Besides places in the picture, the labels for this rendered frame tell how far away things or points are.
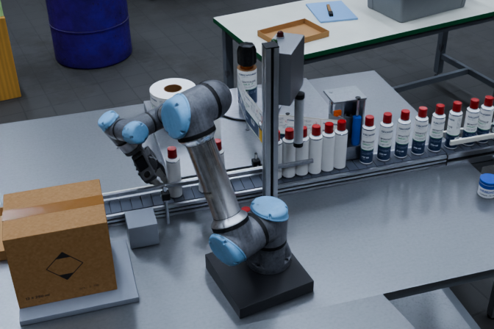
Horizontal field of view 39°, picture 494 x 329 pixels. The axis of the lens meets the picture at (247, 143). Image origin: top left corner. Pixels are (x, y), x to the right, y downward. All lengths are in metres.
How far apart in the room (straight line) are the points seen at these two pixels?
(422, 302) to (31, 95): 3.40
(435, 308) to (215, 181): 1.45
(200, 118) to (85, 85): 3.58
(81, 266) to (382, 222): 1.07
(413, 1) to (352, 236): 2.16
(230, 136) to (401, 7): 1.74
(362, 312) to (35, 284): 1.00
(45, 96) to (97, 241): 3.34
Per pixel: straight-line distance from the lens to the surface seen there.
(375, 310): 2.23
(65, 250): 2.16
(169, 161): 2.50
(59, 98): 5.34
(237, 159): 2.78
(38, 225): 2.16
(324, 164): 2.70
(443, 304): 3.19
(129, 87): 5.38
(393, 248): 2.46
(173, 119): 1.96
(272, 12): 4.47
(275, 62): 2.24
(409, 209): 2.65
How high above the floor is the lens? 2.39
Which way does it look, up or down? 32 degrees down
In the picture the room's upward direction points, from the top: 1 degrees counter-clockwise
